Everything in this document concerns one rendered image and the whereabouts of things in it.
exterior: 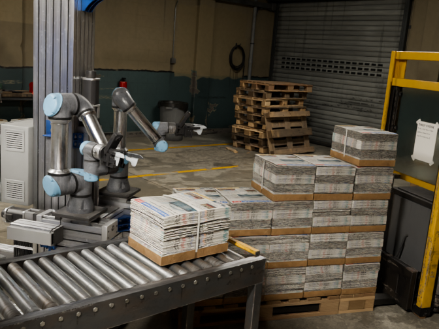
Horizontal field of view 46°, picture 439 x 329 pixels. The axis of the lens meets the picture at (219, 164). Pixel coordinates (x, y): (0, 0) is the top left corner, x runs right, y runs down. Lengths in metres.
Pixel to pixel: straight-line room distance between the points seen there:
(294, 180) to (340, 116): 7.76
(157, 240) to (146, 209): 0.15
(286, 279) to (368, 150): 1.02
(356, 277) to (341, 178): 0.74
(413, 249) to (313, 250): 0.96
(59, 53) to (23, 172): 0.72
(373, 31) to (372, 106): 1.43
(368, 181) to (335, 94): 7.61
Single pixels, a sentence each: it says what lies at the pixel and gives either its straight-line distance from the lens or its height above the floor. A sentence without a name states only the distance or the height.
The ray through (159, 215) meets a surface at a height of 1.02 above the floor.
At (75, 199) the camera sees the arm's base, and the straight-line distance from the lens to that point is 2.90.
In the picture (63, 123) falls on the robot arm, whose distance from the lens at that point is 2.75.
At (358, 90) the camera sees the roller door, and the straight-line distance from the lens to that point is 10.81.
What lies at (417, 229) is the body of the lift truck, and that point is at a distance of 4.19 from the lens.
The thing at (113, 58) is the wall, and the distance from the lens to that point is 10.13.
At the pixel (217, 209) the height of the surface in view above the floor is 1.02.
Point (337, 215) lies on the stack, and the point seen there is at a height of 0.72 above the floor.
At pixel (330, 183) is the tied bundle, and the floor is 0.95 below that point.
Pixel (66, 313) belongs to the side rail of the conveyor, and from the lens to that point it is 1.96.
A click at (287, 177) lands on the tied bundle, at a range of 3.32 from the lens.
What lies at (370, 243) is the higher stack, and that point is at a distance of 3.78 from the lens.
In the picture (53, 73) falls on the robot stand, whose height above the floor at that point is 1.54.
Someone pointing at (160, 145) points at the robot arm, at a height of 1.13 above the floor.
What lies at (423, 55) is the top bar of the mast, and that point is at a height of 1.83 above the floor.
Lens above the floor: 1.71
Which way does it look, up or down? 12 degrees down
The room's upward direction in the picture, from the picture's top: 4 degrees clockwise
